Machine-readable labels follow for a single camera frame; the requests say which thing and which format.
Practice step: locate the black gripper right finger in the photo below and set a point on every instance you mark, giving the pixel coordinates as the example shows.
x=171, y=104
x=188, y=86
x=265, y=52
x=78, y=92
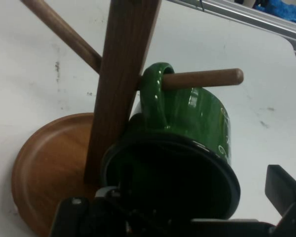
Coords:
x=283, y=190

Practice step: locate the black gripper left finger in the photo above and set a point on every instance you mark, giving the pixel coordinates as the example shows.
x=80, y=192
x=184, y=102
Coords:
x=106, y=217

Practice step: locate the green enamel mug white print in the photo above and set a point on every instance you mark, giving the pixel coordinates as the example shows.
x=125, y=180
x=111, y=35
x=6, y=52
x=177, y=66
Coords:
x=187, y=118

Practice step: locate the brown wooden mug tree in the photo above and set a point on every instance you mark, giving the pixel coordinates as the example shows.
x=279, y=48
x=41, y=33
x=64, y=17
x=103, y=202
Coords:
x=123, y=61

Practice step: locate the blue patterned cloth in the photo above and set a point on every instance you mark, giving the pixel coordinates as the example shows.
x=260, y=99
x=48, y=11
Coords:
x=286, y=10

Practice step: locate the long aluminium table rail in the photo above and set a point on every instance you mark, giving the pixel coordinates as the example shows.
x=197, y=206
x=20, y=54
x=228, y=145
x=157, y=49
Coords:
x=261, y=19

